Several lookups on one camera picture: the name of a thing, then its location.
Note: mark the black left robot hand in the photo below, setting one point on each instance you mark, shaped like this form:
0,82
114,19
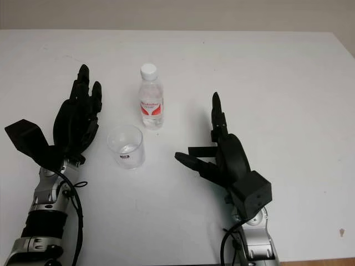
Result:
72,122

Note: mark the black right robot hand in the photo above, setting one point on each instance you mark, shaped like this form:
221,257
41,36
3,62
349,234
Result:
233,158

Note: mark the clear red-label water bottle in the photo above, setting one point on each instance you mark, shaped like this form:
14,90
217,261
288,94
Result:
151,105

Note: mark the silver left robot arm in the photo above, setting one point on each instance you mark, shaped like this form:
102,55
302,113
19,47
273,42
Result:
44,199

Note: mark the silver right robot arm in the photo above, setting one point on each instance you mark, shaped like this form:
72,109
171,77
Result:
258,238

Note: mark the clear glass cup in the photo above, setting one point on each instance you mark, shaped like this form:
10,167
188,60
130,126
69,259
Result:
127,151

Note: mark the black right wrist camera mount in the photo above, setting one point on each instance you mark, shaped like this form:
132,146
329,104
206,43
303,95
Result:
252,194

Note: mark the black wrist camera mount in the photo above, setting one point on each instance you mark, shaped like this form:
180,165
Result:
30,138
252,194

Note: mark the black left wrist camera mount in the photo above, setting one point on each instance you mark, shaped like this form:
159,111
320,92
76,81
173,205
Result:
30,138

